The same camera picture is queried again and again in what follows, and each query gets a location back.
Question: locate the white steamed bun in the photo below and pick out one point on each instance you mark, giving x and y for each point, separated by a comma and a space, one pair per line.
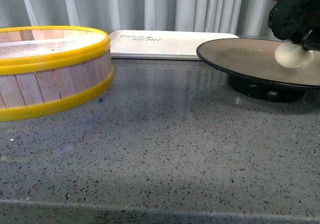
292, 55

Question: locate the grey pleated curtain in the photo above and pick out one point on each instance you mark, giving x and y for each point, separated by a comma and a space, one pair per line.
241, 17

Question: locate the white steamer liner cloth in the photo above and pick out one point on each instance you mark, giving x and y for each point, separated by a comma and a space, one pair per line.
19, 49

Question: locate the yellow-rimmed bamboo steamer basket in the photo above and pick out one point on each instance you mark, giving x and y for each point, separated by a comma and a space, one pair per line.
46, 84

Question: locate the beige plate with black rim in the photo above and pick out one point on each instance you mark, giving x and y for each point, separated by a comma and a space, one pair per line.
253, 70

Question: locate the white rectangular serving tray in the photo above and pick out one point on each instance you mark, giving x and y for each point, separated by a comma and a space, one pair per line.
163, 45

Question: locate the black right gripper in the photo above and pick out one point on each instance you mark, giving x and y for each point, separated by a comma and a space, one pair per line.
297, 21

